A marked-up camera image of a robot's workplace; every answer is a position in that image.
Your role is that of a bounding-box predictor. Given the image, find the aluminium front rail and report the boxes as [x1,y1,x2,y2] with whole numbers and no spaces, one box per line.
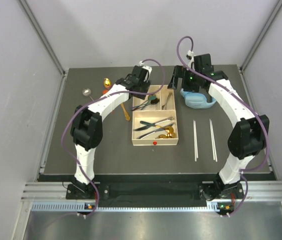
[21,180,282,202]

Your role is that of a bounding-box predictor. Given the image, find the white chopstick inner right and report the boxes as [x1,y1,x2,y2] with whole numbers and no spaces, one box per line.
[209,118,217,161]

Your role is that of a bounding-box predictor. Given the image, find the rose copper spoon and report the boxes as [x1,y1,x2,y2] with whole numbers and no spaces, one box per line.
[134,95,157,108]

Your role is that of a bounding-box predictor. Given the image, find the slotted cable duct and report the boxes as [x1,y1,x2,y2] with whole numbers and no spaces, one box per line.
[31,201,231,213]

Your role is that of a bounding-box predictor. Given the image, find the silver round ladle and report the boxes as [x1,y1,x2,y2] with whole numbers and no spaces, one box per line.
[82,88,94,101]

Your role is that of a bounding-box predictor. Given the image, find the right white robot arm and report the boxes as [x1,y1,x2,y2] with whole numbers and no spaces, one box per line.
[168,50,270,200]

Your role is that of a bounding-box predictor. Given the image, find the right aluminium frame post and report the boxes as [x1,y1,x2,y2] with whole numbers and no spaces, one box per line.
[239,0,282,74]

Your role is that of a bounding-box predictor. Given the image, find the silver knife lower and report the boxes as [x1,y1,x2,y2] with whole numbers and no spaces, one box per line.
[137,122,175,140]

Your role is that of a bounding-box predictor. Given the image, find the aluminium frame post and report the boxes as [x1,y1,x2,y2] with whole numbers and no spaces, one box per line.
[239,0,282,74]
[17,0,66,76]

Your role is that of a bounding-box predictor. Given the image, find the light blue headphones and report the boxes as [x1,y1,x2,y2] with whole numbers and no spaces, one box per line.
[180,88,217,109]

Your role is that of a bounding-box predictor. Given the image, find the teal silicone spoon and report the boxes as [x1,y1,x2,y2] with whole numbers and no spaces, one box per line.
[141,98,160,110]

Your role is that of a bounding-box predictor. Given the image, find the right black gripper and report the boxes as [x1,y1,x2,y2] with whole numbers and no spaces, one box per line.
[167,66,201,93]

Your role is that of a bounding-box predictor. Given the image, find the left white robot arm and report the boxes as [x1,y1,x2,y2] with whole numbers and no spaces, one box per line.
[70,65,152,199]

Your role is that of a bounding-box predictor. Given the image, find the gold butter knife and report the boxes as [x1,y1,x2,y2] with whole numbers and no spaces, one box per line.
[121,103,131,121]

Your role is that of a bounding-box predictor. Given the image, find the ornate gold spoon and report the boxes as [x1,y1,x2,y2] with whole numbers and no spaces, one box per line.
[156,133,174,139]

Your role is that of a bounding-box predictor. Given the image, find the dark teal handled knife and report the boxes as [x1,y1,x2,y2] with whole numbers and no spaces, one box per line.
[133,121,153,132]

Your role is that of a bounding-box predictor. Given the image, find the cream divided utensil box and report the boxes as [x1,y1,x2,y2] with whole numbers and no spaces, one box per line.
[131,85,179,147]

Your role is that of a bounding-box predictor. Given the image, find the plain gold spoon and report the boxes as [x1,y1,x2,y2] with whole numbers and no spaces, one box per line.
[165,126,176,138]

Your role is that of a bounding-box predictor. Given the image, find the left aluminium frame post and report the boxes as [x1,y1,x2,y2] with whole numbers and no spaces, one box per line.
[17,0,66,76]

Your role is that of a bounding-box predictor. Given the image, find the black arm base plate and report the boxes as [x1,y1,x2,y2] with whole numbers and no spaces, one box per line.
[66,182,243,205]

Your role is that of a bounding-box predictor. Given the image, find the iridescent blue purple spoon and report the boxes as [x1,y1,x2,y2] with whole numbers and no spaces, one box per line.
[131,100,151,111]

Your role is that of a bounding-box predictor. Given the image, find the silver fork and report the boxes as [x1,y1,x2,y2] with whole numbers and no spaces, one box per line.
[161,92,172,110]

